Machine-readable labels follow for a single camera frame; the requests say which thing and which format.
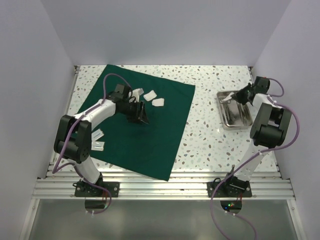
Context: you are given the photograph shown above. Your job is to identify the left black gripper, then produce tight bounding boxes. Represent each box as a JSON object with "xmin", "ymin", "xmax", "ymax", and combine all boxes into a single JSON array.
[{"xmin": 119, "ymin": 99, "xmax": 149, "ymax": 125}]

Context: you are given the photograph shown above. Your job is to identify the white gauze pad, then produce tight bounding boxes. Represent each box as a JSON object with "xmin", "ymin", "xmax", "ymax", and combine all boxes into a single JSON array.
[
  {"xmin": 143, "ymin": 90, "xmax": 157, "ymax": 102},
  {"xmin": 151, "ymin": 98, "xmax": 165, "ymax": 107},
  {"xmin": 220, "ymin": 92, "xmax": 235, "ymax": 103}
]

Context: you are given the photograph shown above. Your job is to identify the metal surgical scissors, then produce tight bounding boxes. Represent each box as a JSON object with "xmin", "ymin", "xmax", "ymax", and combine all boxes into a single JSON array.
[{"xmin": 222, "ymin": 100, "xmax": 238, "ymax": 124}]

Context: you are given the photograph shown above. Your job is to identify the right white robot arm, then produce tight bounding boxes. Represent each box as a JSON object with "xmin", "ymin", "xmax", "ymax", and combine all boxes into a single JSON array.
[{"xmin": 222, "ymin": 76, "xmax": 292, "ymax": 197}]

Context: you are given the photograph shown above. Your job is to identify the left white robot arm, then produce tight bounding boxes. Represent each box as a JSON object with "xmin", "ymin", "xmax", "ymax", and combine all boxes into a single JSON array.
[{"xmin": 52, "ymin": 84, "xmax": 149, "ymax": 197}]

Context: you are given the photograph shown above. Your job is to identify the green surgical drape cloth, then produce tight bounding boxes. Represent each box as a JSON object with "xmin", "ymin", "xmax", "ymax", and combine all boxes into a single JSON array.
[{"xmin": 77, "ymin": 65, "xmax": 195, "ymax": 181}]

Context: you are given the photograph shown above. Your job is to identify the stainless steel tray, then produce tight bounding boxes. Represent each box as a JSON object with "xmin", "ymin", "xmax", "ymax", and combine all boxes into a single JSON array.
[{"xmin": 216, "ymin": 91, "xmax": 253, "ymax": 131}]

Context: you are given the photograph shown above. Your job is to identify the white labelled packet upper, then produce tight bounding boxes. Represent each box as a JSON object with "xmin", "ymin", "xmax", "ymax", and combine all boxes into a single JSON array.
[{"xmin": 91, "ymin": 129, "xmax": 104, "ymax": 142}]

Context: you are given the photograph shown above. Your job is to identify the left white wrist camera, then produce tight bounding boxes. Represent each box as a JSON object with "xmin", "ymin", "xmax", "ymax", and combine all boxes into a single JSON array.
[{"xmin": 131, "ymin": 88, "xmax": 144, "ymax": 102}]

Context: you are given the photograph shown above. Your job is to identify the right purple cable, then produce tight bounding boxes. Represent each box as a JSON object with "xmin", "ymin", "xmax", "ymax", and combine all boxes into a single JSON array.
[{"xmin": 209, "ymin": 77, "xmax": 300, "ymax": 240}]

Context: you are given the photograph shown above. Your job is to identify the purple cable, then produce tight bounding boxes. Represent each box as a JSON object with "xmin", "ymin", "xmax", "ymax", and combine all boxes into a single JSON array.
[
  {"xmin": 51, "ymin": 73, "xmax": 131, "ymax": 216},
  {"xmin": 209, "ymin": 77, "xmax": 300, "ymax": 240}
]

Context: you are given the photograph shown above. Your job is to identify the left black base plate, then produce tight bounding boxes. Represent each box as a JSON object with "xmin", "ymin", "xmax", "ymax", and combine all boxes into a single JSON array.
[{"xmin": 72, "ymin": 181, "xmax": 120, "ymax": 198}]

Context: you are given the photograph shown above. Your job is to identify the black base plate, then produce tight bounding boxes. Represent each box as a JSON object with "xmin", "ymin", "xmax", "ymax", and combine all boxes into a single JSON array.
[
  {"xmin": 72, "ymin": 181, "xmax": 120, "ymax": 198},
  {"xmin": 206, "ymin": 176, "xmax": 253, "ymax": 198}
]

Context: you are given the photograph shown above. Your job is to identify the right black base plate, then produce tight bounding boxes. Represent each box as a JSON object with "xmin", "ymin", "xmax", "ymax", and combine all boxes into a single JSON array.
[{"xmin": 206, "ymin": 176, "xmax": 253, "ymax": 198}]

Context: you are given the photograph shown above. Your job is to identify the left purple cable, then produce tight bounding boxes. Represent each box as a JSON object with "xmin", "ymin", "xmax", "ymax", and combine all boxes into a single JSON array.
[{"xmin": 51, "ymin": 73, "xmax": 131, "ymax": 216}]

